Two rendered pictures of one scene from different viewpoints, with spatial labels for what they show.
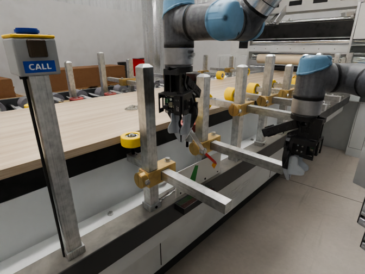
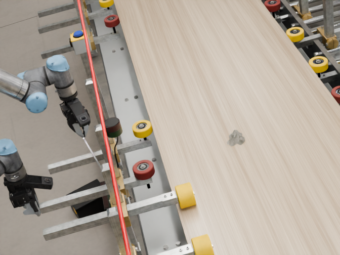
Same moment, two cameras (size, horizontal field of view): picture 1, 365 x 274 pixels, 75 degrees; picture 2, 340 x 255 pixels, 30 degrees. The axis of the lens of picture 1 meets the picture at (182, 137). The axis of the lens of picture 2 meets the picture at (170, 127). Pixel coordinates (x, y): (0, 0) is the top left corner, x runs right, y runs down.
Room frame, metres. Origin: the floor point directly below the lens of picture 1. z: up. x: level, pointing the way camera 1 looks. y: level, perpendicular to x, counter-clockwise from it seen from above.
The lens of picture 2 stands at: (2.28, -1.27, 2.44)
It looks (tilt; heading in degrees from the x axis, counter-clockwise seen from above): 37 degrees down; 133
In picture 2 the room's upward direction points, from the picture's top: 14 degrees counter-clockwise
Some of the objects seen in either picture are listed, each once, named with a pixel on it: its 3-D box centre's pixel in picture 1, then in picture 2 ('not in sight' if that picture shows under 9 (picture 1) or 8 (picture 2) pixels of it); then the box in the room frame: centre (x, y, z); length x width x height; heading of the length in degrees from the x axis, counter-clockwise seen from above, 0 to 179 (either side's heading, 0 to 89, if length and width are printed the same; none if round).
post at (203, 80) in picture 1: (201, 138); (115, 174); (0.84, -0.07, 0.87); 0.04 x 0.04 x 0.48; 46
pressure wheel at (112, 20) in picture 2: not in sight; (113, 27); (0.08, 0.88, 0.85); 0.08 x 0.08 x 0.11
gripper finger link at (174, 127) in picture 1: (174, 128); (82, 124); (0.63, 0.02, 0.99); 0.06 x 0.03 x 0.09; 156
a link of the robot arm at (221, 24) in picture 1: (218, 22); (34, 82); (0.58, -0.08, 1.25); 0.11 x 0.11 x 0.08; 48
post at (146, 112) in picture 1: (148, 147); (104, 127); (0.66, 0.10, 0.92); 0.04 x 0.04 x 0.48; 46
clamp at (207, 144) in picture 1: (204, 143); (118, 183); (0.86, -0.09, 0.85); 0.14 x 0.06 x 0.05; 136
